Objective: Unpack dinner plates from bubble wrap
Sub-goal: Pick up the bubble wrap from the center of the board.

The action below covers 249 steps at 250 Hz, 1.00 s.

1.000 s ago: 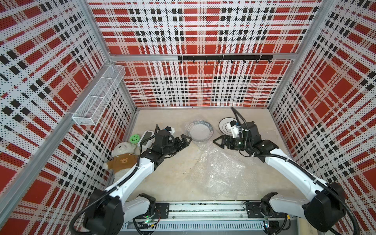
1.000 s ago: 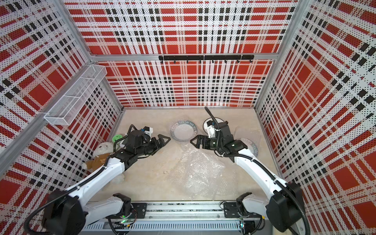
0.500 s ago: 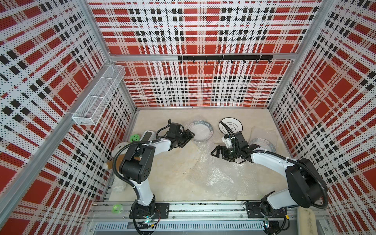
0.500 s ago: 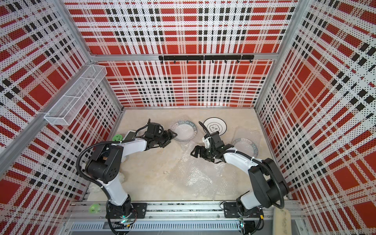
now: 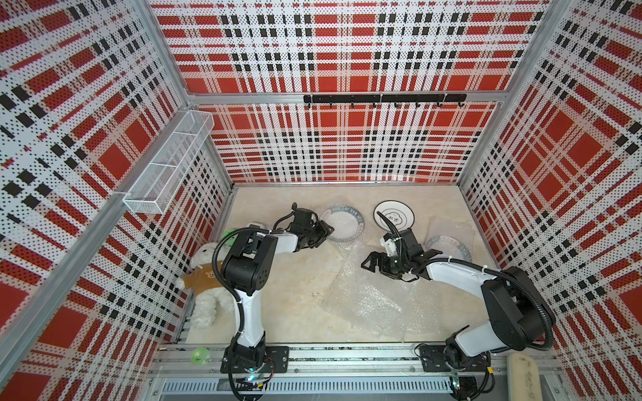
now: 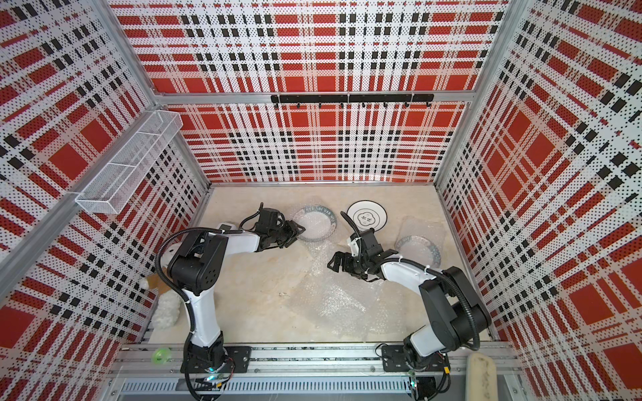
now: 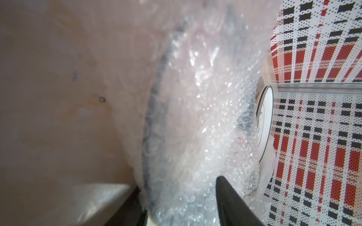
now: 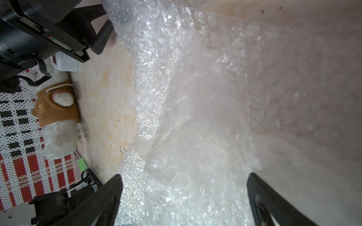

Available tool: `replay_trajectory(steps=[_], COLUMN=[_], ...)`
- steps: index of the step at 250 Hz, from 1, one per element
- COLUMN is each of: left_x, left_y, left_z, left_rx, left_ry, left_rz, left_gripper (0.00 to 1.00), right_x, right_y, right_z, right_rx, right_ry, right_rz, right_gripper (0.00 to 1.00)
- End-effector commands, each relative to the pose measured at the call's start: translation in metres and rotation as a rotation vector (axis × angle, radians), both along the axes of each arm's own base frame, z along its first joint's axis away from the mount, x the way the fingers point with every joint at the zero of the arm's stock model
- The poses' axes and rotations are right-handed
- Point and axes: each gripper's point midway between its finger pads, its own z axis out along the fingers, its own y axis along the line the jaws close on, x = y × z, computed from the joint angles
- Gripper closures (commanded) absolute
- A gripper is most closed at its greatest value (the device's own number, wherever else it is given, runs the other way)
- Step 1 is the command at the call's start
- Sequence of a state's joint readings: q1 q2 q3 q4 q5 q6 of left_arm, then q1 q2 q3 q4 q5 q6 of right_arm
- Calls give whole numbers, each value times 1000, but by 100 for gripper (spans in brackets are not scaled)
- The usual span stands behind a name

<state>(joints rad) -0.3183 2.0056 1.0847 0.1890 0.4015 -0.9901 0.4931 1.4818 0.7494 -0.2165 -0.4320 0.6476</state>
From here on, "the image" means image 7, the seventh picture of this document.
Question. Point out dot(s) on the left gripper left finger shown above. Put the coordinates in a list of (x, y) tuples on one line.
[(130, 213)]

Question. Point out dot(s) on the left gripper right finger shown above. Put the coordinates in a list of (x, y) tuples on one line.
[(232, 210)]

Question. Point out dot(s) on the grey rimmed plate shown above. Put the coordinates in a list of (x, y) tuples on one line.
[(201, 122)]

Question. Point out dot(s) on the white plate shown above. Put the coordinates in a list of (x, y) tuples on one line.
[(264, 113)]

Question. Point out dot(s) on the bubble wrap of plate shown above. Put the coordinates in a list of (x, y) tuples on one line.
[(153, 26)]

